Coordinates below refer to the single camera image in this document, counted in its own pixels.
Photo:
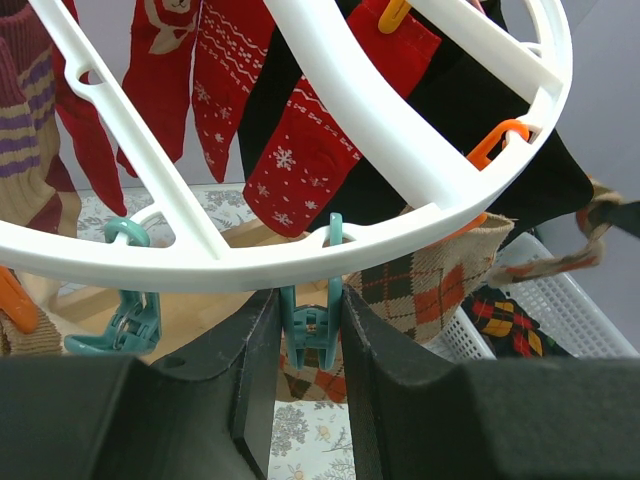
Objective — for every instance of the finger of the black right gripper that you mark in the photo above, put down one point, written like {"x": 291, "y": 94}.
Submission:
{"x": 624, "y": 216}

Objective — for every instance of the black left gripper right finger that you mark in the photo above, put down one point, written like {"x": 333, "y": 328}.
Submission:
{"x": 415, "y": 415}

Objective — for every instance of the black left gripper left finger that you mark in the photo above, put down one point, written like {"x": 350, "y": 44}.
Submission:
{"x": 204, "y": 411}

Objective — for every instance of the argyle brown sock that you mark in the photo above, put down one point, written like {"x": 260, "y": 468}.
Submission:
{"x": 417, "y": 294}

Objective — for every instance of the red christmas sock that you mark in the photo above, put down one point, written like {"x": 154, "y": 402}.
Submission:
{"x": 157, "y": 80}
{"x": 302, "y": 166}

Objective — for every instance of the teal clip at left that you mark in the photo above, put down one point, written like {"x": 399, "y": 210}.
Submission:
{"x": 134, "y": 328}

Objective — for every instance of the teal clip between fingers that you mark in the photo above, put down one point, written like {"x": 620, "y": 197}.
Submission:
{"x": 311, "y": 327}

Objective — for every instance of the tartan red yellow sock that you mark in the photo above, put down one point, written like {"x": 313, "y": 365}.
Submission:
{"x": 508, "y": 330}

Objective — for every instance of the white plastic basket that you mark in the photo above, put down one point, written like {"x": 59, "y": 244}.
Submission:
{"x": 563, "y": 309}

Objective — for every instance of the wooden clothes rack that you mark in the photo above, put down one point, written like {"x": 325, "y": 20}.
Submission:
{"x": 184, "y": 316}

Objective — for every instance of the floral table mat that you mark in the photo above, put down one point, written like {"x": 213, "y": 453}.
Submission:
{"x": 310, "y": 439}

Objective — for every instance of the black hanging sock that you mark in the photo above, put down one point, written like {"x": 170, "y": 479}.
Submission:
{"x": 448, "y": 88}

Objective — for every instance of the maroon striped hanging sock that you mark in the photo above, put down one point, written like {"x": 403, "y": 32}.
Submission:
{"x": 36, "y": 189}

